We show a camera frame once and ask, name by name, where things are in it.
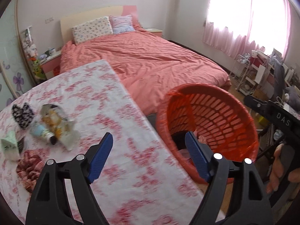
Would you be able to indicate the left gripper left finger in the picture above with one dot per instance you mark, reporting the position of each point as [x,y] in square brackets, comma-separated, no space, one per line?
[49,202]

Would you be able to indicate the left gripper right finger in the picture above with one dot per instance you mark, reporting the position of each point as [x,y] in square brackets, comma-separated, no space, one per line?
[248,203]

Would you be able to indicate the brown red scrunchie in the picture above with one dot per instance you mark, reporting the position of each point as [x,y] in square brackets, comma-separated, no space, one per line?
[29,169]

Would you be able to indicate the orange plastic trash basket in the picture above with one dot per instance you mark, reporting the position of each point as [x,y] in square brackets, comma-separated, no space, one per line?
[215,115]

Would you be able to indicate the right hand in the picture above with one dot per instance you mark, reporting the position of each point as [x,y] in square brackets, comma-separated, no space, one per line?
[277,172]

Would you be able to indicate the yellow snack wrapper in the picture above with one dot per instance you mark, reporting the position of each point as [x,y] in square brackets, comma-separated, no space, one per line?
[61,125]

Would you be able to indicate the red floral white tablecloth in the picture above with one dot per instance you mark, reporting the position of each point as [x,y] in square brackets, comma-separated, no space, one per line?
[142,182]

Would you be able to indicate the cluttered shelf rack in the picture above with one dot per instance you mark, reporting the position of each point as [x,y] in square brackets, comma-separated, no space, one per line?
[254,73]

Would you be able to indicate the light blue cream tube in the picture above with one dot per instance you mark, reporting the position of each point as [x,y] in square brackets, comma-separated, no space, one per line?
[40,131]

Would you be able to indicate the brown plastic hair clip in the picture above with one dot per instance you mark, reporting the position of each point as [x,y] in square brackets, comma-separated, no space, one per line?
[21,145]

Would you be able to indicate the black white floral scrunchie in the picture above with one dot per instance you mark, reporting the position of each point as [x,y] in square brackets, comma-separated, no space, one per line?
[23,115]

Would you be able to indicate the small orange bin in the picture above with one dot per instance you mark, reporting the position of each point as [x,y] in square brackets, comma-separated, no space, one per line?
[56,71]

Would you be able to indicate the pink white nightstand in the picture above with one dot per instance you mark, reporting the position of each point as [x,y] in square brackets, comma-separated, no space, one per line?
[50,63]

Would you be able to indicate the floral sliding wardrobe door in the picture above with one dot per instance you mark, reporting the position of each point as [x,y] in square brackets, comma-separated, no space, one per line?
[15,78]

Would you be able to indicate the salmon pink bed duvet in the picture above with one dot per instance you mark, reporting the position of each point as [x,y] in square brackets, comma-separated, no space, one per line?
[148,66]

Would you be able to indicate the pink window curtain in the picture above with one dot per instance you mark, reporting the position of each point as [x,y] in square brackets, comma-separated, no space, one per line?
[241,26]

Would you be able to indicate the white mug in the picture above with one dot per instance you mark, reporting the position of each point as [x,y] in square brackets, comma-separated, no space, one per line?
[52,51]

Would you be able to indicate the plush toy display tube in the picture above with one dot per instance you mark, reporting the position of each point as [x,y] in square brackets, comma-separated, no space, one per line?
[31,54]

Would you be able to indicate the floral white pillow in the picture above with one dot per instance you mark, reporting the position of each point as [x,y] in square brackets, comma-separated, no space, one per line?
[92,29]

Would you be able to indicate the far pink nightstand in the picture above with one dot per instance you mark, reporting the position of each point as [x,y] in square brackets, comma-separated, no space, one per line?
[154,31]

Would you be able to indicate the pink striped pillow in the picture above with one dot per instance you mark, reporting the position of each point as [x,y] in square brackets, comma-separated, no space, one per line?
[122,24]

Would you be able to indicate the white wall socket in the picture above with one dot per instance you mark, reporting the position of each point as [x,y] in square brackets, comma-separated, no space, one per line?
[48,20]

